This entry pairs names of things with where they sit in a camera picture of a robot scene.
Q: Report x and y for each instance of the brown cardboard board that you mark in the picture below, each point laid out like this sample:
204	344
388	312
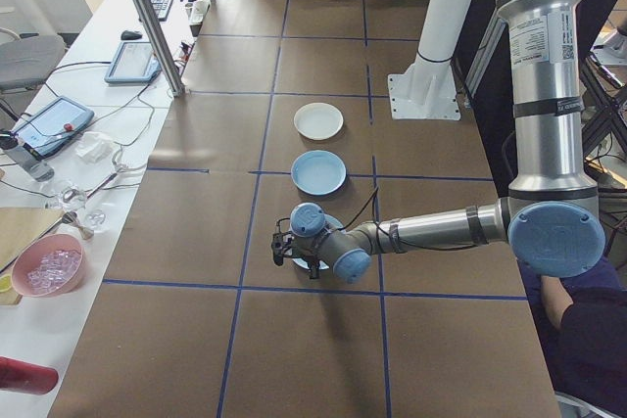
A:
24	232

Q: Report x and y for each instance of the red bottle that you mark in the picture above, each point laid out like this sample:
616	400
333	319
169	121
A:
24	379

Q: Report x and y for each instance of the clear ice cube pile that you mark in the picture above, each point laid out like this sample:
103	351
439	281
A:
51	261

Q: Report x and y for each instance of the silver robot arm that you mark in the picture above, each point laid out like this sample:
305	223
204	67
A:
544	95

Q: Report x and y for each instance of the light blue round plate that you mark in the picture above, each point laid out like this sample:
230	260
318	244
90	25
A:
301	263
318	173

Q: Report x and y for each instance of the person in dark blue shirt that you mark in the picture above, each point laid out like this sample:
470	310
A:
593	349

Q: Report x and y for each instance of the white round plate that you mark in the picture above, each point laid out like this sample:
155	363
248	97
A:
318	120

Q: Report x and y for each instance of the clear drinking glass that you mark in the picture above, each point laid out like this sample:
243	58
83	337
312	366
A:
73	198

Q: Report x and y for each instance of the metal cocktail jigger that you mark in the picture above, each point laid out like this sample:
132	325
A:
78	224

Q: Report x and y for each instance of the grey office chair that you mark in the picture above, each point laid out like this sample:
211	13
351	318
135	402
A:
27	56

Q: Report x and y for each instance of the white column with base plate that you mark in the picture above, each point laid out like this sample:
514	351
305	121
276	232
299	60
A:
441	21

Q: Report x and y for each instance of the yellow green citrus half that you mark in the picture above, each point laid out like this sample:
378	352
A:
4	283

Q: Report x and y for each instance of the light blue teach pendant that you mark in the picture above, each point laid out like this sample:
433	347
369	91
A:
51	124
132	63

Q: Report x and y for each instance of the black metal stand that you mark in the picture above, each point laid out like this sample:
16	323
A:
605	76

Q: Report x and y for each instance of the pink bowl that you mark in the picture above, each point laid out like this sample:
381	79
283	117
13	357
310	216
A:
49	286

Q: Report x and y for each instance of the black computer mouse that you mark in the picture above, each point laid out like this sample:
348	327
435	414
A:
131	35

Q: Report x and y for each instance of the aluminium profile post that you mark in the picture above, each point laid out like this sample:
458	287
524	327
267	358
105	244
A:
152	21

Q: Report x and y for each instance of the white crumpled tissue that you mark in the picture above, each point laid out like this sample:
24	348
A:
93	146

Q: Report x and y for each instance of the person forearm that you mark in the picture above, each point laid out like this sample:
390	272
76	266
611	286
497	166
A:
552	303

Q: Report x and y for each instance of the small clear glass dish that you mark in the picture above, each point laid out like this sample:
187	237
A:
96	218

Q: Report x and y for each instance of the V-shaped metal bar frame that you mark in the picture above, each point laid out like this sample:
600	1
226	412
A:
485	56

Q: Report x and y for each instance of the small wooden cutting board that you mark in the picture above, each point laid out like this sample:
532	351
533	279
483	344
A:
10	298

